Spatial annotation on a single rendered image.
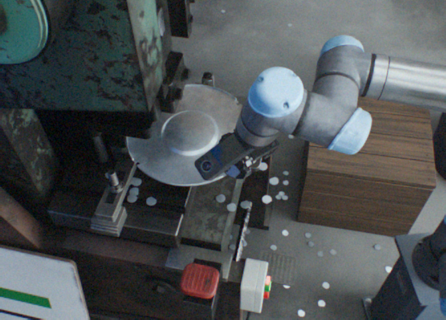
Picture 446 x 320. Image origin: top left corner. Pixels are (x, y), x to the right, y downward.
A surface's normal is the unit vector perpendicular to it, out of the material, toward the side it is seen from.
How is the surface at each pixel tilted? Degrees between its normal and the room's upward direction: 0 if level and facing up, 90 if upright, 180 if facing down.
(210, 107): 2
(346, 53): 2
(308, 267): 0
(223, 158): 36
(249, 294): 90
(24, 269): 78
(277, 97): 19
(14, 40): 90
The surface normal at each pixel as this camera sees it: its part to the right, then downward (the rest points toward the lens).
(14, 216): 0.93, -0.02
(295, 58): -0.02, -0.61
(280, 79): 0.17, -0.37
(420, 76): -0.09, -0.22
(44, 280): -0.23, 0.63
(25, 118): 0.98, 0.16
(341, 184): -0.18, 0.78
